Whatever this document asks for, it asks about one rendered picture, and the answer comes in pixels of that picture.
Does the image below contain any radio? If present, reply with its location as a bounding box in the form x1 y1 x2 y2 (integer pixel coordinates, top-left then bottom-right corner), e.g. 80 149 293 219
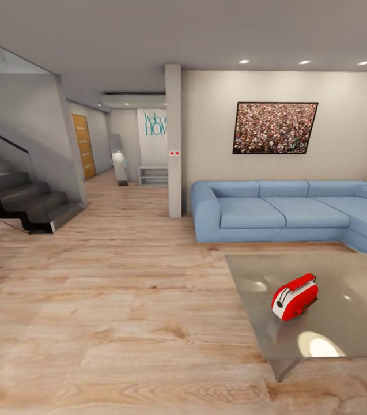
271 274 319 321

